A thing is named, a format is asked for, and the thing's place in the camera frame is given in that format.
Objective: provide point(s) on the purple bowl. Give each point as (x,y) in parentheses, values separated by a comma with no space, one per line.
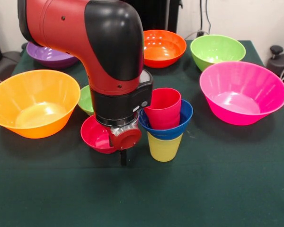
(52,59)

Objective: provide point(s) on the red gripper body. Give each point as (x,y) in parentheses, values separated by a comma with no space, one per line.
(126,139)

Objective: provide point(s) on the yellow translucent cup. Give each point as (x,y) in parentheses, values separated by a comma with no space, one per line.
(164,149)

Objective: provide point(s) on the black power plug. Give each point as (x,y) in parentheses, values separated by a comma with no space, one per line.
(200,33)

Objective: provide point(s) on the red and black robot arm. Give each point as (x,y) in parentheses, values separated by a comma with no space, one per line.
(97,47)

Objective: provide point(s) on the red cup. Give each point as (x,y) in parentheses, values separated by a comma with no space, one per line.
(165,111)

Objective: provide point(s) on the small green bowl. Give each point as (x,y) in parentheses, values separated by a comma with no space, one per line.
(86,101)

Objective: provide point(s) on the dark green tablecloth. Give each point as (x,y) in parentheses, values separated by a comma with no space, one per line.
(142,189)

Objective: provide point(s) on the small blue bowl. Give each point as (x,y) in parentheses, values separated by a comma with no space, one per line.
(185,116)

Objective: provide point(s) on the orange bowl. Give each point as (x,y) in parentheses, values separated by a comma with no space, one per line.
(163,49)

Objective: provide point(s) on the small black knob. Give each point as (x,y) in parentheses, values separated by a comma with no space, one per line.
(23,46)

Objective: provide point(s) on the small red bowl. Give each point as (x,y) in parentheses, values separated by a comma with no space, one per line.
(94,137)

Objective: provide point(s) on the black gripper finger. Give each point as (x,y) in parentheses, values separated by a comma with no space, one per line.
(123,158)

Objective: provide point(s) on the large pink bowl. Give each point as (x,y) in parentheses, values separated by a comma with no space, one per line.
(243,94)

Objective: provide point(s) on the large light green bowl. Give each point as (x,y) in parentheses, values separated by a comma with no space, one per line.
(215,49)

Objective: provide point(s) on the black round base with knob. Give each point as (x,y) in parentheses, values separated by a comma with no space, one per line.
(281,63)

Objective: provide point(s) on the large yellow-orange bowl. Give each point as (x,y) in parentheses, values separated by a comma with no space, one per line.
(35,101)

